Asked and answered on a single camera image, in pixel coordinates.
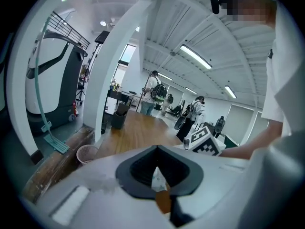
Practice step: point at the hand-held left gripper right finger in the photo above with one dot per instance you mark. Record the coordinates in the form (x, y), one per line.
(226, 194)

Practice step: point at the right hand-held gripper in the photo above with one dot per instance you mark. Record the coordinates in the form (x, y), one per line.
(202, 137)

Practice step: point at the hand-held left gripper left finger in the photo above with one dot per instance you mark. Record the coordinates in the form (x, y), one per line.
(95, 199)

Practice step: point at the person's right forearm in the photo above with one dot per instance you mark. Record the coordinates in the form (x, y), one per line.
(252, 144)

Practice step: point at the pink plastic wastebasket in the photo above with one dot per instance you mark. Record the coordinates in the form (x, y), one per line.
(85, 153)

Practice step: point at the long ceiling light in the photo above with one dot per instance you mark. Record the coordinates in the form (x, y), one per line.
(230, 92)
(195, 56)
(190, 90)
(165, 76)

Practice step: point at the worn wooden step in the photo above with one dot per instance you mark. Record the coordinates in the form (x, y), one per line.
(52, 168)

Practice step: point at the teal flat mop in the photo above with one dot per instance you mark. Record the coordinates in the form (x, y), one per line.
(56, 143)

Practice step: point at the red fire extinguisher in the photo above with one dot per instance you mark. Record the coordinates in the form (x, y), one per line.
(76, 110)

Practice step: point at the person in white shirt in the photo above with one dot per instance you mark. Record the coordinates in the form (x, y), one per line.
(286, 80)

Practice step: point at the black tripod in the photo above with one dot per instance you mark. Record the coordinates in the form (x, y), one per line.
(81, 87)

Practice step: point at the white and black cleaning robot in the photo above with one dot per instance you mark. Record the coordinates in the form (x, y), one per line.
(52, 87)

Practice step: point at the person's head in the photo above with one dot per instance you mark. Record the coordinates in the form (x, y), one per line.
(250, 6)

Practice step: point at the black light panel stand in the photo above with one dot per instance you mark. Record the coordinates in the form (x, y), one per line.
(102, 36)

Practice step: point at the black metal railing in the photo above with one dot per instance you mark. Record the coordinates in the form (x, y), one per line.
(81, 44)

